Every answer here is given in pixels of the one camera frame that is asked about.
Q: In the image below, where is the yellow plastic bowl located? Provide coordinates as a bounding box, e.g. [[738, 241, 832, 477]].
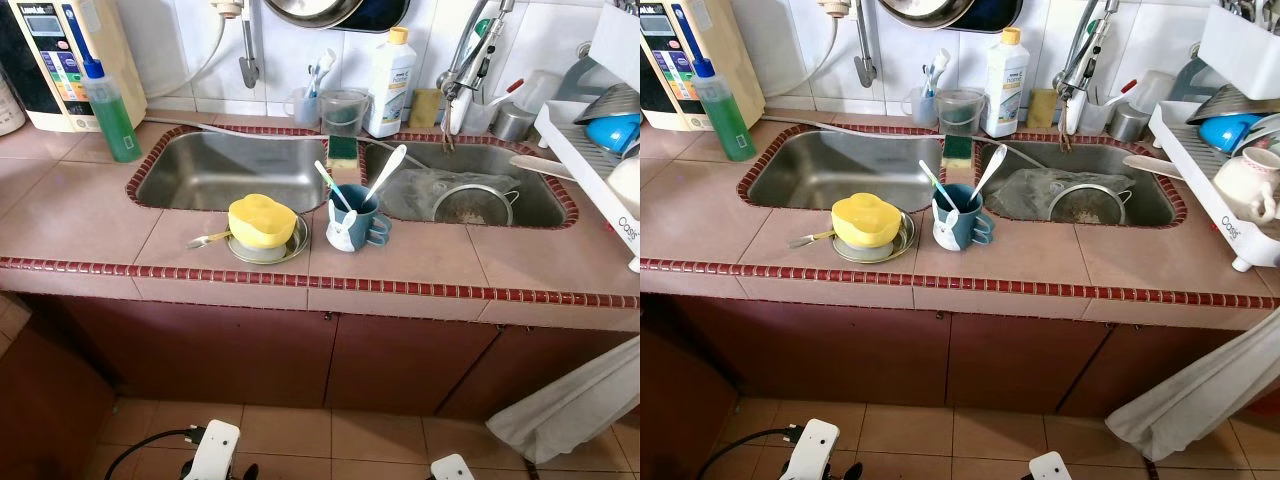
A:
[[227, 193, 297, 249], [832, 193, 904, 249]]

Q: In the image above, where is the shallow steel bowl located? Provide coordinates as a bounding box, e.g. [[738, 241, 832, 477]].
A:
[[226, 213, 311, 266], [832, 213, 916, 266]]

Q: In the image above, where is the blue rabbit mug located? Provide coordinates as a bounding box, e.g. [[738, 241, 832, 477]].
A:
[[932, 184, 997, 253], [326, 184, 393, 253]]

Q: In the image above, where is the green white utensil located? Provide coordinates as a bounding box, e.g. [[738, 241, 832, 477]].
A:
[[314, 160, 353, 213], [918, 160, 959, 213]]

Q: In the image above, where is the white dish rack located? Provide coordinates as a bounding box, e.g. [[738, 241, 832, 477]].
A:
[[1148, 5, 1280, 273], [535, 0, 641, 273]]

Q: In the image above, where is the white teapot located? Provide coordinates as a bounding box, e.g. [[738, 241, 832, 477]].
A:
[[608, 155, 641, 211], [1213, 145, 1280, 223]]

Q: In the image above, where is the blue bowl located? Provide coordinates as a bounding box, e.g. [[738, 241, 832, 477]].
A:
[[583, 112, 641, 156], [1198, 112, 1263, 153]]

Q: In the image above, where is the wooden spatula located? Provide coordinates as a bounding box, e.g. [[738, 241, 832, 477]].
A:
[[1122, 153, 1191, 183], [510, 153, 579, 183]]

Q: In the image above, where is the steel lid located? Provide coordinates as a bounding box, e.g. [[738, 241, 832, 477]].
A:
[[1187, 83, 1280, 126], [572, 83, 641, 126]]

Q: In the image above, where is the green dish soap bottle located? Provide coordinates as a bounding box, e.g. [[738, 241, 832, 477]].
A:
[[692, 58, 758, 163], [82, 58, 144, 164]]

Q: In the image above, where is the steel strainer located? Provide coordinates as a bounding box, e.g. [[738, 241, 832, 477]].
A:
[[432, 182, 523, 227], [1045, 182, 1134, 227]]

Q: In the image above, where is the steel cup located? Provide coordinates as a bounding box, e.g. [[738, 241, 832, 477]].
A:
[[1108, 100, 1151, 143], [492, 100, 536, 143]]

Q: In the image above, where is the steel sink basin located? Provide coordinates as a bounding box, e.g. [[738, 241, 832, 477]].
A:
[[127, 125, 366, 213], [360, 135, 581, 231], [738, 125, 979, 213], [972, 135, 1189, 231]]

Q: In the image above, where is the white cloth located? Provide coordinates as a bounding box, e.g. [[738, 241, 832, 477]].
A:
[[485, 335, 641, 466], [1105, 305, 1280, 463]]

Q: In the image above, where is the beige black water ionizer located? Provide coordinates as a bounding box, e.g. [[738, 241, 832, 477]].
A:
[[640, 0, 768, 133], [0, 0, 148, 133]]

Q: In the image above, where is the clear plastic cup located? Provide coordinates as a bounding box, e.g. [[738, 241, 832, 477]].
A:
[[465, 95, 501, 136], [1080, 95, 1114, 136]]

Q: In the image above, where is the clear plastic bag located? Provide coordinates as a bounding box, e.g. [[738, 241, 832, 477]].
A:
[[380, 167, 523, 223], [990, 167, 1133, 223]]

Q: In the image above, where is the chrome sink faucet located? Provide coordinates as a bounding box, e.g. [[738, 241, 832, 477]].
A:
[[437, 0, 516, 136], [1052, 0, 1121, 136]]

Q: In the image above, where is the yellow sponge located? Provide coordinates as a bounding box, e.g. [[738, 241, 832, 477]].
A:
[[1027, 88, 1061, 129], [410, 88, 444, 129]]

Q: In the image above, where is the white bottle yellow cap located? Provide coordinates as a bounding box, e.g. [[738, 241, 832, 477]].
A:
[[364, 27, 418, 139], [980, 27, 1033, 139]]

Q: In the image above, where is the clear toothbrush cup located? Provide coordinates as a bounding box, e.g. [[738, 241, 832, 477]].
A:
[[902, 88, 941, 128], [285, 88, 323, 126]]

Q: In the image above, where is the green scouring sponge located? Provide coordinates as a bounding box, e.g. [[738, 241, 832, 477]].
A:
[[328, 133, 363, 188], [942, 133, 976, 188]]

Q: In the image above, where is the black pan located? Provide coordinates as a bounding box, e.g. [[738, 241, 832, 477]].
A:
[[950, 0, 1026, 33], [330, 0, 411, 33]]

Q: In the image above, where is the steel wok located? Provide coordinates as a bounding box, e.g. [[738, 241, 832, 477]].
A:
[[262, 0, 366, 29], [878, 0, 986, 29]]

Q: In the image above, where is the white jug green cap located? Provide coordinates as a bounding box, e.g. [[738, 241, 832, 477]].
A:
[[0, 70, 26, 136]]

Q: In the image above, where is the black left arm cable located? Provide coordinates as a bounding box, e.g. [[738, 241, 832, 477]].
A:
[[697, 425, 801, 480], [103, 428, 206, 480]]

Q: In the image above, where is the white hose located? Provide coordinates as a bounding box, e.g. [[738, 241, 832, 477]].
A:
[[145, 0, 233, 101], [765, 0, 846, 101]]

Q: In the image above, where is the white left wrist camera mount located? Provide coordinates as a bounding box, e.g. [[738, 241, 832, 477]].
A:
[[182, 420, 242, 480], [780, 418, 841, 480]]

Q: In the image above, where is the chrome wall tap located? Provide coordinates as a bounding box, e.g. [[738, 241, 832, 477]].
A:
[[238, 0, 263, 89], [852, 0, 879, 89]]

